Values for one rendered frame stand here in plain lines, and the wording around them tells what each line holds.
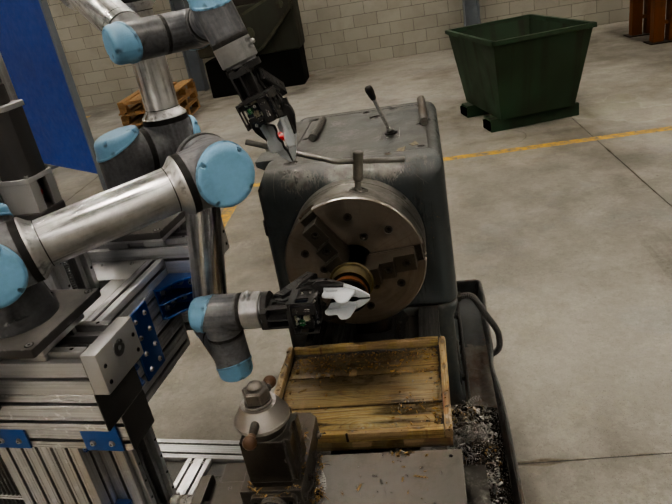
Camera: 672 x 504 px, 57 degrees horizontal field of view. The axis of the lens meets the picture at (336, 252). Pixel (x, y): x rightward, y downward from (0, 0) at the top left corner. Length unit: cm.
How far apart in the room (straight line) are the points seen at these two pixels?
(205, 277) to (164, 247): 31
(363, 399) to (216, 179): 53
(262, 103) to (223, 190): 19
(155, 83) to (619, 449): 192
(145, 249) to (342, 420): 73
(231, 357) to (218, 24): 65
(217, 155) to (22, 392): 61
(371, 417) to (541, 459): 125
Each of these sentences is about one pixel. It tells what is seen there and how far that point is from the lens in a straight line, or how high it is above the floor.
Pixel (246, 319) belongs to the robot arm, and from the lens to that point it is 124.
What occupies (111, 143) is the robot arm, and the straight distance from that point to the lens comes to 162.
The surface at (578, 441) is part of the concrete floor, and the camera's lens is 249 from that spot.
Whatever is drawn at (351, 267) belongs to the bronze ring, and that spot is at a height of 112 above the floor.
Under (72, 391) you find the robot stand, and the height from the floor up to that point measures 104.
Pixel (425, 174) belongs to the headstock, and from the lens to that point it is 146.
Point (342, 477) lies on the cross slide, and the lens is 102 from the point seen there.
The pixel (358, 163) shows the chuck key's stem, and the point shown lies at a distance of 132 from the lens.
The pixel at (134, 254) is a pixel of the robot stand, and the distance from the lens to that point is 171.
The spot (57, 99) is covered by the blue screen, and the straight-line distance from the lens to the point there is 650.
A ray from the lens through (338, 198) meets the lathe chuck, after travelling 132.
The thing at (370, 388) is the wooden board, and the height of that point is 88.
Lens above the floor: 169
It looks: 25 degrees down
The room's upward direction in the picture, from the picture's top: 10 degrees counter-clockwise
